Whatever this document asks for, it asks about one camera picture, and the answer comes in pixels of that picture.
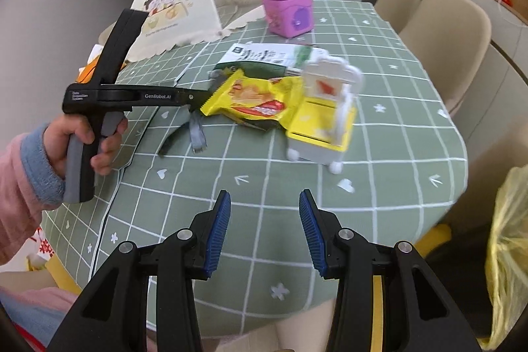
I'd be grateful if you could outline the green white snack package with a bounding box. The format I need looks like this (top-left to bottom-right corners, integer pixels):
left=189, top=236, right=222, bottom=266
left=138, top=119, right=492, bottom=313
left=210, top=43, right=328, bottom=79

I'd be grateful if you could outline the yellow snack wrapper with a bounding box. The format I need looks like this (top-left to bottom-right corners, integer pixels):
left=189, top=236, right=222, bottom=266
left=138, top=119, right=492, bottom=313
left=200, top=70, right=304, bottom=130

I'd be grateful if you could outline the pink sleeve left forearm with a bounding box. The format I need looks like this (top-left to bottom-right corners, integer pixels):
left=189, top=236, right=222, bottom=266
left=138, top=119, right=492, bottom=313
left=0, top=124, right=64, bottom=265

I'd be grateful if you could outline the yellow trash bag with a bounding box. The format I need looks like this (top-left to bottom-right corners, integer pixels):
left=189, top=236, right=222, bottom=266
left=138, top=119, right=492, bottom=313
left=481, top=166, right=527, bottom=350

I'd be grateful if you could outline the left hand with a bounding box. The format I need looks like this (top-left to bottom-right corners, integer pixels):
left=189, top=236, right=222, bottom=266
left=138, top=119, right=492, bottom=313
left=43, top=114, right=128, bottom=179

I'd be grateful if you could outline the orange tissue box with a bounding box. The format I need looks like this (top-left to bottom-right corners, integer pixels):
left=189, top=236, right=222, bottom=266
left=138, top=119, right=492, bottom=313
left=76, top=55, right=99, bottom=84

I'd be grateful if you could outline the yellow seat cushion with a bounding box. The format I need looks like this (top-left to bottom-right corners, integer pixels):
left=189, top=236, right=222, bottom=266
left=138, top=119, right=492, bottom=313
left=414, top=224, right=452, bottom=258

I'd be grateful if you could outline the white yellow toy chair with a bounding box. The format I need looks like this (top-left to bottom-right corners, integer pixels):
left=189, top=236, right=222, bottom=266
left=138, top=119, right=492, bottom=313
left=285, top=55, right=364, bottom=174

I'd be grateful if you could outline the purple toy bin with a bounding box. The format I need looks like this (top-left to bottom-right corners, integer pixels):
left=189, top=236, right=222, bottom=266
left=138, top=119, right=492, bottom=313
left=261, top=0, right=314, bottom=39

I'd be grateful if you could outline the green checked tablecloth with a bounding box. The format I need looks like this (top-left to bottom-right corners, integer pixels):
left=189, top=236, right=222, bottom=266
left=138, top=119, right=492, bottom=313
left=42, top=1, right=468, bottom=338

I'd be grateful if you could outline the white sideboard cabinet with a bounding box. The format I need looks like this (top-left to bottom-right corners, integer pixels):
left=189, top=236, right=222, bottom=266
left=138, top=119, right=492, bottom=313
left=454, top=0, right=527, bottom=161

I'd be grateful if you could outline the black grey strap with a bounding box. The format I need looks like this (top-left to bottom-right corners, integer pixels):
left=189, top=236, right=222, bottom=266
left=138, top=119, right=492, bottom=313
left=158, top=110, right=209, bottom=157

